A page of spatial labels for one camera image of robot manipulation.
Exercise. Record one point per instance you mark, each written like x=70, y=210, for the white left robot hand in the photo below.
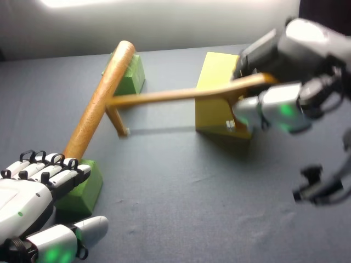
x=22, y=200

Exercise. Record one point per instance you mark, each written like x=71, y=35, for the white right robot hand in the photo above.
x=301, y=49

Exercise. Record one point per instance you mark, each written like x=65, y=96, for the round wooden rod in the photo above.
x=98, y=101

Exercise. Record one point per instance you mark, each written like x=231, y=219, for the yellow toy hacksaw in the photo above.
x=170, y=95

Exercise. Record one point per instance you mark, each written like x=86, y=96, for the green wooden block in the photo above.
x=131, y=76
x=87, y=189

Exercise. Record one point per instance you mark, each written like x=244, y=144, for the yellow square block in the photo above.
x=216, y=68

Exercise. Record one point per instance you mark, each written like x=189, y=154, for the grey table cloth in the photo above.
x=178, y=191

